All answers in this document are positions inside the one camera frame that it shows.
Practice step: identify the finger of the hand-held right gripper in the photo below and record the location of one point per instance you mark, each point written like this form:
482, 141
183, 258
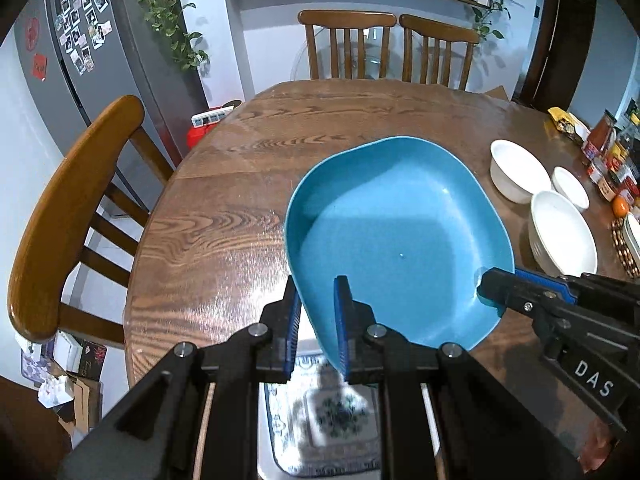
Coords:
545, 286
500, 292

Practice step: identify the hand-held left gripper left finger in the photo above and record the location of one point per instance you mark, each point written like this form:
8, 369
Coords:
292, 332

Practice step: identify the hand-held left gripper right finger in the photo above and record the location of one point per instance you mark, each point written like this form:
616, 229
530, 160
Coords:
342, 332

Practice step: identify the large white bowl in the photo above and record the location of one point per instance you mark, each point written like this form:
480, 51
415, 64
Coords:
560, 230

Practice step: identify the small white bowl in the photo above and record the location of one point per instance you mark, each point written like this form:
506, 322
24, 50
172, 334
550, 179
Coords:
570, 187

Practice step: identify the medium white bowl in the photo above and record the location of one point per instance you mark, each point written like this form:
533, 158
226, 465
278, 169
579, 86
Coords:
517, 170

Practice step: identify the blue plate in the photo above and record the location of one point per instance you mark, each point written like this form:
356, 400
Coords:
400, 220

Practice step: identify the patterned floor rug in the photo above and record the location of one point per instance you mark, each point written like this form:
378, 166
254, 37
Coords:
320, 410

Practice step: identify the beaded wooden trivet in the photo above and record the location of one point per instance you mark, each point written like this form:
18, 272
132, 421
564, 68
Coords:
620, 250

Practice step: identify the white lidded container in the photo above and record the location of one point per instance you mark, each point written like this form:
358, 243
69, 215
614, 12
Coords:
634, 232

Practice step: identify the orange fruit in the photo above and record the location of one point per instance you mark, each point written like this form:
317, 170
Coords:
621, 207

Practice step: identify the brown sauce jar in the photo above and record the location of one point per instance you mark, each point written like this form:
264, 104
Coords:
609, 187

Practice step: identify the small jar white label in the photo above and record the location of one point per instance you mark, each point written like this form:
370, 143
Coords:
596, 170

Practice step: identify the red sauce jar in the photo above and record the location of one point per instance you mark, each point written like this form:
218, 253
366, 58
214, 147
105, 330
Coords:
631, 190

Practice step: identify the dark sauce bottle yellow label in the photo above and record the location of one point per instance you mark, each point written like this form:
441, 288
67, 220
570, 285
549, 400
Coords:
620, 152

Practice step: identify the yellow snack packet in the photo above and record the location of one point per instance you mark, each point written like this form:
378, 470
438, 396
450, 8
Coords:
562, 120

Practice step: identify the dark printed box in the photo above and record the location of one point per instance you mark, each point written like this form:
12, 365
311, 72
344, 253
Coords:
92, 360

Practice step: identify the red plastic stool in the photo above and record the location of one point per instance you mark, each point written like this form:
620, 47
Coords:
197, 135

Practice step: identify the cardboard box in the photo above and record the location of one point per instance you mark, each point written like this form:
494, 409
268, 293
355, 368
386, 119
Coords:
85, 405

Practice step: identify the white box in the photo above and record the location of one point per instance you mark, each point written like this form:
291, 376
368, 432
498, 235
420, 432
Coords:
67, 352

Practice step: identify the white power strip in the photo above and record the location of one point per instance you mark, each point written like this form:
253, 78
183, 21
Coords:
210, 117

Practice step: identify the dark wooden door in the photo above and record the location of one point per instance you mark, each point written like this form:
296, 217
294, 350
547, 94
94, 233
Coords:
555, 50

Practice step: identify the crumpled white paper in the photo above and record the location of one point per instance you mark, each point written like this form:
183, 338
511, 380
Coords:
52, 392

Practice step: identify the wooden chair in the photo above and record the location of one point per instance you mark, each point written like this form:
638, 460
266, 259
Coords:
60, 200
345, 17
435, 27

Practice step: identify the green trailing plant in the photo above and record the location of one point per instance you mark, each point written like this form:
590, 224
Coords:
165, 15
492, 10

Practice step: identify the grey refrigerator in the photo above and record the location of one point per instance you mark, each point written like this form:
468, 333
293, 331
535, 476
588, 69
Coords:
130, 60

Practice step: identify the square red sticker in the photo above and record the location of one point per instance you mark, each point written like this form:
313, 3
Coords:
40, 67

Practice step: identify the cluster of photo magnets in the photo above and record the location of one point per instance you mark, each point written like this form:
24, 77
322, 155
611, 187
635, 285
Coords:
75, 15

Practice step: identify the round red sticker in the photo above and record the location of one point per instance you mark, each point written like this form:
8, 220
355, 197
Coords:
31, 32

